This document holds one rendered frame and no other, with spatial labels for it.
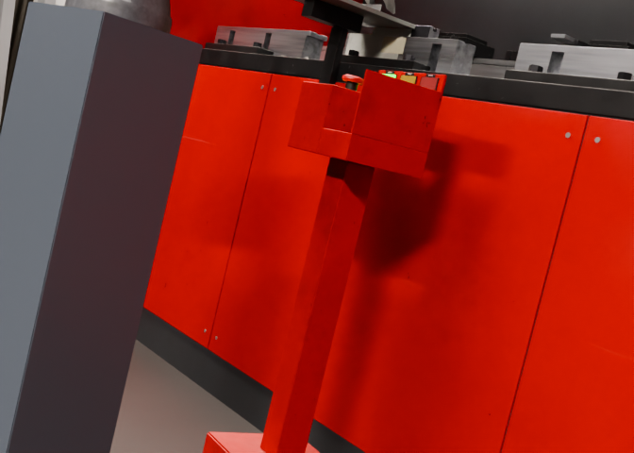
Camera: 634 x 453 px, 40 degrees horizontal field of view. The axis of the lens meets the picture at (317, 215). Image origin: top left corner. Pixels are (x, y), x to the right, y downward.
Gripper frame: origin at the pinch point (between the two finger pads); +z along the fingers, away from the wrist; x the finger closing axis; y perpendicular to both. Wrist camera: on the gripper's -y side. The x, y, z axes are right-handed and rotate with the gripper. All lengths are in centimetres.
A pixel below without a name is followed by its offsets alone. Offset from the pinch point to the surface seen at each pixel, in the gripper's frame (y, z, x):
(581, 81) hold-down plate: -9, 8, -62
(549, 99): -18, 8, -62
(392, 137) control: -45, 2, -53
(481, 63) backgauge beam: 19.6, 22.7, -7.0
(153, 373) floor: -79, 67, 35
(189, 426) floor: -85, 62, 0
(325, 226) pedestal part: -58, 14, -44
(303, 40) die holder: -2.0, 8.2, 33.9
